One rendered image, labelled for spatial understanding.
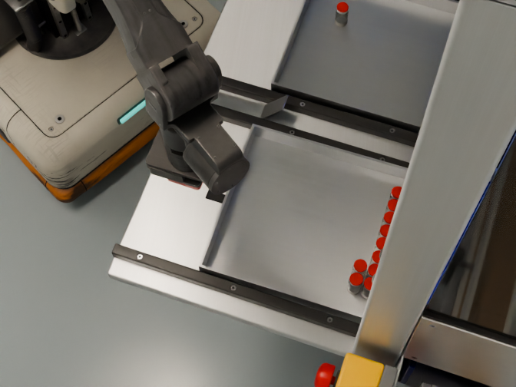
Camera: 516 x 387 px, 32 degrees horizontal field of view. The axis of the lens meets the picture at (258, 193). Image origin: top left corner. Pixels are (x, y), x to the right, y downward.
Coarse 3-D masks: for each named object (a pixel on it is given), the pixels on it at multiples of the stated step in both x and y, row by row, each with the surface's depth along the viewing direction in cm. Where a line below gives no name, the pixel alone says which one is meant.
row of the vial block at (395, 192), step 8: (392, 192) 143; (400, 192) 143; (392, 200) 142; (392, 208) 142; (384, 216) 141; (384, 224) 141; (384, 232) 140; (376, 240) 140; (384, 240) 140; (376, 248) 140; (376, 256) 139; (376, 264) 138; (368, 272) 138; (368, 280) 137; (368, 288) 137; (368, 296) 139
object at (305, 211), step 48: (288, 144) 152; (240, 192) 148; (288, 192) 148; (336, 192) 148; (384, 192) 148; (240, 240) 145; (288, 240) 145; (336, 240) 145; (288, 288) 142; (336, 288) 142
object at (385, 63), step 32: (320, 0) 163; (352, 0) 163; (384, 0) 163; (416, 0) 162; (448, 0) 159; (320, 32) 161; (352, 32) 160; (384, 32) 160; (416, 32) 160; (448, 32) 160; (288, 64) 158; (320, 64) 158; (352, 64) 158; (384, 64) 158; (416, 64) 158; (320, 96) 152; (352, 96) 155; (384, 96) 155; (416, 96) 155; (416, 128) 150
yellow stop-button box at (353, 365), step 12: (348, 360) 122; (360, 360) 122; (372, 360) 122; (348, 372) 121; (360, 372) 121; (372, 372) 121; (384, 372) 121; (396, 372) 121; (336, 384) 121; (348, 384) 121; (360, 384) 121; (372, 384) 121; (384, 384) 120
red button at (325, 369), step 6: (324, 366) 124; (330, 366) 124; (318, 372) 123; (324, 372) 123; (330, 372) 123; (318, 378) 123; (324, 378) 123; (330, 378) 123; (318, 384) 123; (324, 384) 123; (330, 384) 124
